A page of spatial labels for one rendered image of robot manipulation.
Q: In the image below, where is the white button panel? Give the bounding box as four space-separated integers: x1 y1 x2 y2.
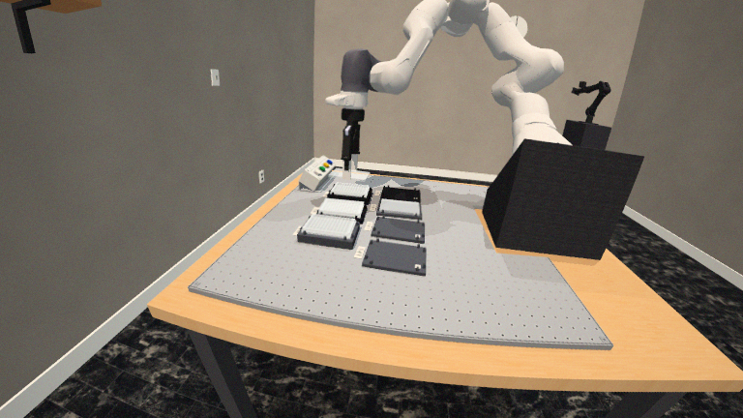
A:
298 156 336 193

